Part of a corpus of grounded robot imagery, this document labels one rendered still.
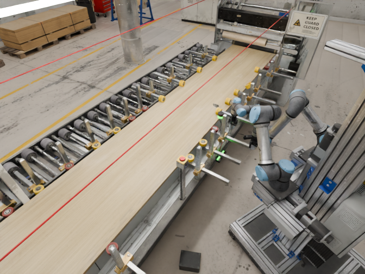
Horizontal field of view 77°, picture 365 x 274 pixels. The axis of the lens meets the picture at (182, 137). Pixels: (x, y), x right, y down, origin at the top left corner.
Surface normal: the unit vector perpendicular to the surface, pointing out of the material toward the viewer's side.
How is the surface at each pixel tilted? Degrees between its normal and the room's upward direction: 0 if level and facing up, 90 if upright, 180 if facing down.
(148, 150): 0
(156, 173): 0
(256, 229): 0
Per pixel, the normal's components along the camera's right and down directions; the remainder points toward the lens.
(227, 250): 0.00, -0.73
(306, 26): -0.55, 0.57
